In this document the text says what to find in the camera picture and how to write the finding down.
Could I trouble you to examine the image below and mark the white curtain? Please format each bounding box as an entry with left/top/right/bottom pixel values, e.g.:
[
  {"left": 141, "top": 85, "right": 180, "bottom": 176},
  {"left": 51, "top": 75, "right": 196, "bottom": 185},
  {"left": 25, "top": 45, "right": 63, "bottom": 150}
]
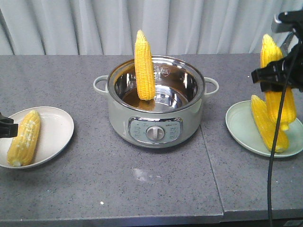
[{"left": 0, "top": 0, "right": 303, "bottom": 55}]

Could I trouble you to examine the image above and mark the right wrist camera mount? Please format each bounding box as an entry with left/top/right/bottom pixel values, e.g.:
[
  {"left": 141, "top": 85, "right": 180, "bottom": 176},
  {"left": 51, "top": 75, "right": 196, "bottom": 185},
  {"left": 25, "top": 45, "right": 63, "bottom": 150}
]
[{"left": 271, "top": 10, "right": 303, "bottom": 33}]

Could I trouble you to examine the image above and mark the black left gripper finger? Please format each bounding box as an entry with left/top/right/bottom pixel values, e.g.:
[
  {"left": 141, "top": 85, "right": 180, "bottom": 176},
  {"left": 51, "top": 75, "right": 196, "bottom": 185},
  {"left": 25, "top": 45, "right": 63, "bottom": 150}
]
[{"left": 0, "top": 114, "right": 18, "bottom": 138}]

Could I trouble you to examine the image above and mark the pale corn cob with white patch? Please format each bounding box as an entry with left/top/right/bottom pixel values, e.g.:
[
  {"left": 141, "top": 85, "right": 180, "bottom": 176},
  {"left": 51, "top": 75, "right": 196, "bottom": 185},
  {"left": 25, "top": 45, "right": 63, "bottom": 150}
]
[{"left": 7, "top": 110, "right": 41, "bottom": 167}]

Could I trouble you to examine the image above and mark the green round plate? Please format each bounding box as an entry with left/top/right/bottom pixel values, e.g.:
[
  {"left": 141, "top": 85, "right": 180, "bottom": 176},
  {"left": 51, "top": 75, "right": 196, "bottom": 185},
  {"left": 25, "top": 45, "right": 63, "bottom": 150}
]
[{"left": 225, "top": 100, "right": 303, "bottom": 158}]

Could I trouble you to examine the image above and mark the green electric cooking pot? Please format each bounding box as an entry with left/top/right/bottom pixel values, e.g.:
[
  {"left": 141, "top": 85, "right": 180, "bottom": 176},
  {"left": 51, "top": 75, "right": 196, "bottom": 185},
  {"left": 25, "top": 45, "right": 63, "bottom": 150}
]
[{"left": 93, "top": 55, "right": 219, "bottom": 148}]

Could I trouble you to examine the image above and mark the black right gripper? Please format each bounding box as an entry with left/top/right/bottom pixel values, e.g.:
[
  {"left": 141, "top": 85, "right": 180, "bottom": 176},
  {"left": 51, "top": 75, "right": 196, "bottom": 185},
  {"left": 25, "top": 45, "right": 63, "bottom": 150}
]
[{"left": 251, "top": 42, "right": 303, "bottom": 92}]

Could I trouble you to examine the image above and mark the pale yellow corn cob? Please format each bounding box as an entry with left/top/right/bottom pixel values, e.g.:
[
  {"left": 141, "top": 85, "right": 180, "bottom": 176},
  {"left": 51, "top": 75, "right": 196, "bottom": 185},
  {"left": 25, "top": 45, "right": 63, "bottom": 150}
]
[{"left": 134, "top": 30, "right": 156, "bottom": 101}]

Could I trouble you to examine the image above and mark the bright yellow corn cob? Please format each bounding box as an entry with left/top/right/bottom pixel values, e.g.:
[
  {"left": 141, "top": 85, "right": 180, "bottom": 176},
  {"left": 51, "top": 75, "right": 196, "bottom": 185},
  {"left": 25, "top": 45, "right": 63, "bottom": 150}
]
[
  {"left": 260, "top": 34, "right": 296, "bottom": 131},
  {"left": 251, "top": 95, "right": 289, "bottom": 153}
]

